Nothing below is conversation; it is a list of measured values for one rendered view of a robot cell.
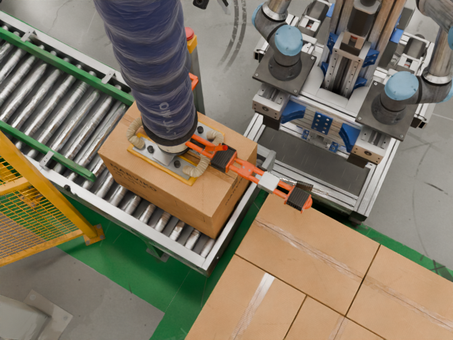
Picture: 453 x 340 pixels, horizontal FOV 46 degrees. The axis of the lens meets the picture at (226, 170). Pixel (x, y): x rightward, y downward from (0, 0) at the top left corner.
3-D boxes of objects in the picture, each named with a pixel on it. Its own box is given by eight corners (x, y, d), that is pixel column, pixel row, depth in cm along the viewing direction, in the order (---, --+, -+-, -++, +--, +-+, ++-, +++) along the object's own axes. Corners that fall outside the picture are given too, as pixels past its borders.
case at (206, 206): (116, 182, 275) (96, 152, 238) (158, 122, 287) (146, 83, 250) (215, 240, 263) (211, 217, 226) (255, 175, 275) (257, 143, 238)
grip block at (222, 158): (209, 164, 224) (208, 159, 218) (221, 146, 227) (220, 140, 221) (226, 174, 222) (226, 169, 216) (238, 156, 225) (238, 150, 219)
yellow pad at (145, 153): (127, 150, 238) (124, 146, 233) (139, 133, 241) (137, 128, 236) (191, 187, 231) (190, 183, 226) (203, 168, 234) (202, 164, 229)
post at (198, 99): (193, 130, 346) (177, 40, 252) (199, 122, 348) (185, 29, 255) (202, 135, 344) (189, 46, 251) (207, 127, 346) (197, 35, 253)
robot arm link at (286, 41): (283, 70, 229) (286, 52, 217) (265, 48, 234) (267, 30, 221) (306, 57, 232) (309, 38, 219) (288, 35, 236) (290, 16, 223)
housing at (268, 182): (257, 187, 220) (257, 183, 215) (265, 174, 222) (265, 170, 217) (272, 195, 218) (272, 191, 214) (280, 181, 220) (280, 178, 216)
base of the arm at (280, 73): (276, 47, 245) (278, 34, 236) (307, 59, 243) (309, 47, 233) (262, 73, 241) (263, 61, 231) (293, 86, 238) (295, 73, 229)
